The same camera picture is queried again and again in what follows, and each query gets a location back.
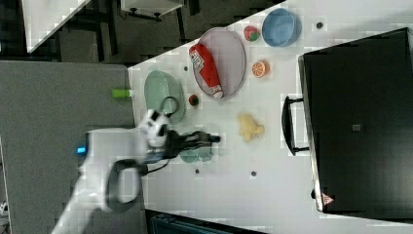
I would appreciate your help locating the red ketchup bottle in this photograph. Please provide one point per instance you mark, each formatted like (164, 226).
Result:
(204, 65)

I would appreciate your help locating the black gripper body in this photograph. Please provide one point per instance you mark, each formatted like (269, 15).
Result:
(175, 143)

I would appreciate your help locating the green marker cap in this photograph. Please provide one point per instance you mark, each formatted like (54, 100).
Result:
(121, 93)

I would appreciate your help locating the red green strawberry toy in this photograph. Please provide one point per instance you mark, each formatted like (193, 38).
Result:
(251, 33)

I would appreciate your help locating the grey oval plate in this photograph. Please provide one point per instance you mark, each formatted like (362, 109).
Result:
(227, 50)

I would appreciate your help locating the green perforated colander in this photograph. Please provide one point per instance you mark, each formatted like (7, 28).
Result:
(159, 85)

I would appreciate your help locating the white side table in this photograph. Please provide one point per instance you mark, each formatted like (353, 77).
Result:
(42, 18)

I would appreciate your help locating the teal green mug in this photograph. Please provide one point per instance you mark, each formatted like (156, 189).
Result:
(198, 154)

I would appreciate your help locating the small red berry toy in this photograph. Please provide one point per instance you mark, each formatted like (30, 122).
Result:
(193, 100)

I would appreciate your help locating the yellow peeled banana toy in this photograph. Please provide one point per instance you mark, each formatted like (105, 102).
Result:
(249, 128)

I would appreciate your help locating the orange slice toy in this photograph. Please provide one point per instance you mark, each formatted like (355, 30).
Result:
(260, 68)

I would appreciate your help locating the blue bowl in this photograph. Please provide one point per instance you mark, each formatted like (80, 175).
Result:
(281, 28)

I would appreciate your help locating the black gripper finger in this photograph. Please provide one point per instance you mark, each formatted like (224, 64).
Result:
(205, 141)
(199, 134)

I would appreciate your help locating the black oven door handle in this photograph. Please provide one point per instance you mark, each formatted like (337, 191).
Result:
(287, 125)

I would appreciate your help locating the white cabinet on casters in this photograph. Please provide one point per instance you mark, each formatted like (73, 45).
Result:
(150, 9)

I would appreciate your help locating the black toaster oven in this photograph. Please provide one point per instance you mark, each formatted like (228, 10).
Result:
(359, 115)

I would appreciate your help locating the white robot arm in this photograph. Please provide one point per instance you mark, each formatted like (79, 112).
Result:
(112, 154)

